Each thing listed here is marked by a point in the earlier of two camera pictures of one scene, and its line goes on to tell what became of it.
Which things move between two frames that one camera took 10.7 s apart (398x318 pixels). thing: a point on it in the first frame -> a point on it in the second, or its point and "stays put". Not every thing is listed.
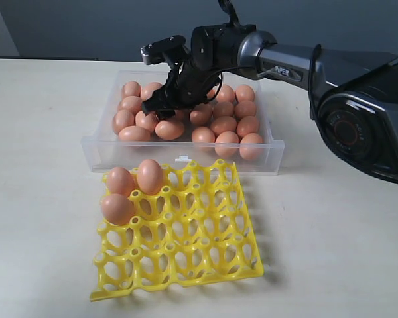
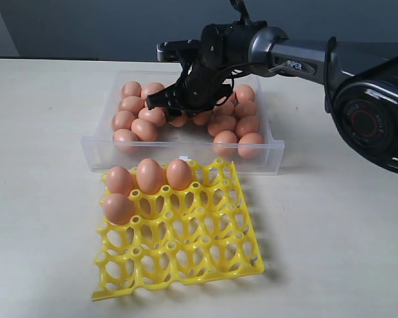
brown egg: (169, 130) -> (179, 174)
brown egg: (150, 177) stays put
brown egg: (203, 134) -> (178, 121)
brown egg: (121, 181) stays put
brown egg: (117, 209) stays put
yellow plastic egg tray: (194, 229) stays put
